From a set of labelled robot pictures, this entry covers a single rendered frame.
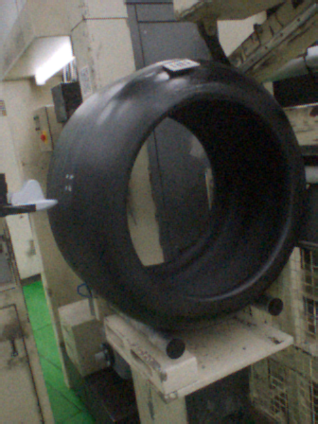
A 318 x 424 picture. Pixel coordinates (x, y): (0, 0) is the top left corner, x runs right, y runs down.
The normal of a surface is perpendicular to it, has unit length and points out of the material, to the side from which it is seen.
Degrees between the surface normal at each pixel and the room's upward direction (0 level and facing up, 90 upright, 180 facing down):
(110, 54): 90
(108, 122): 60
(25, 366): 90
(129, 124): 82
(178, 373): 90
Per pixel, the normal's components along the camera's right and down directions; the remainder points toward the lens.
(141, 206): 0.47, 0.13
